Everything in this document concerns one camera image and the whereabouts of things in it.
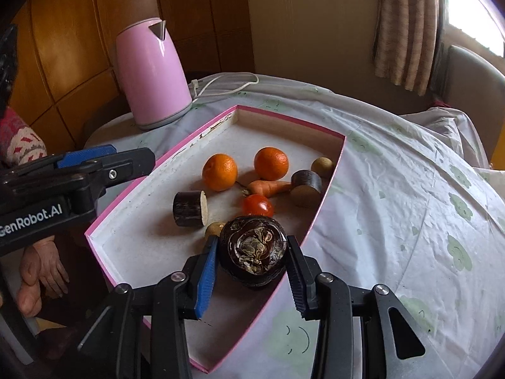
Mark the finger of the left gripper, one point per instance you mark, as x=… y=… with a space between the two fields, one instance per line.
x=71 y=159
x=117 y=168

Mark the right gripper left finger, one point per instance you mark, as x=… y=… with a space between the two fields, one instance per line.
x=113 y=337

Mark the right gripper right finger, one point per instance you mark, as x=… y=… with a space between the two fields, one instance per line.
x=393 y=345

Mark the orange mandarin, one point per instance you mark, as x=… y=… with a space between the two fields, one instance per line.
x=271 y=164
x=220 y=172

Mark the dark wrinkled passion fruit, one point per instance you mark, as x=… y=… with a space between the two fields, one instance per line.
x=251 y=250

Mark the red tomato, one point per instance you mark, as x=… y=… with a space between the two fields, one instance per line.
x=257 y=205

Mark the small orange carrot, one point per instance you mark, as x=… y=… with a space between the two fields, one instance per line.
x=267 y=189

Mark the dark cut eggplant piece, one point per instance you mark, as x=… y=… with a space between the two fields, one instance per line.
x=306 y=188

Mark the large brown kiwi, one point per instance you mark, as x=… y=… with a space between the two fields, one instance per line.
x=323 y=166

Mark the small brown kiwi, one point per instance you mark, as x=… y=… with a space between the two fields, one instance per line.
x=214 y=230

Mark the red patterned sleeve forearm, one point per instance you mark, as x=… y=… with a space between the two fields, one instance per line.
x=19 y=143

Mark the person's left hand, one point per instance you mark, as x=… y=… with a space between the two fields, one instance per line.
x=40 y=265

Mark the pink electric kettle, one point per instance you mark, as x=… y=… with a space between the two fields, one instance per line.
x=150 y=74

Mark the white cloud-print tablecloth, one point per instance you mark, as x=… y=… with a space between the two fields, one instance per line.
x=413 y=205

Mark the grey yellow blue headboard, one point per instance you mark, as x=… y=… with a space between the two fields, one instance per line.
x=473 y=85

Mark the beige patterned curtain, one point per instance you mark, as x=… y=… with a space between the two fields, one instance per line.
x=406 y=41

